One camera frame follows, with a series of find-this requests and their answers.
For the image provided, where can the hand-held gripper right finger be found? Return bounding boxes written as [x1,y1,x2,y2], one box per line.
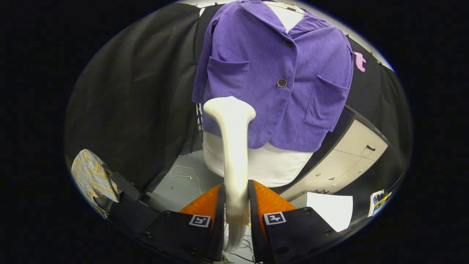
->
[248,180,343,264]

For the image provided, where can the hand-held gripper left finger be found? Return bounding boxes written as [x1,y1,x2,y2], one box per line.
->
[137,184,226,264]

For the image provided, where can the white garment steamer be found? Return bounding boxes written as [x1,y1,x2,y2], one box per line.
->
[203,96,256,253]

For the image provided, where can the purple corduroy jacket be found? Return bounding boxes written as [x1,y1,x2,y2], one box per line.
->
[192,0,354,153]

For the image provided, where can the white paper sheet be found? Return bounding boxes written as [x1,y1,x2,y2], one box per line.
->
[306,192,354,232]

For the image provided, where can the grey cabinet with dark top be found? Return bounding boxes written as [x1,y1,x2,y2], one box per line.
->
[280,106,389,202]

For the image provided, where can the white side table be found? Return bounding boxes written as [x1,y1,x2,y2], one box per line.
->
[368,190,392,217]

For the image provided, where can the yellow plaid cloth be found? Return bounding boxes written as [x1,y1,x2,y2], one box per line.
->
[71,148,121,219]

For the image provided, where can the thin white cable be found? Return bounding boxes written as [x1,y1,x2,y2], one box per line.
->
[169,165,202,195]

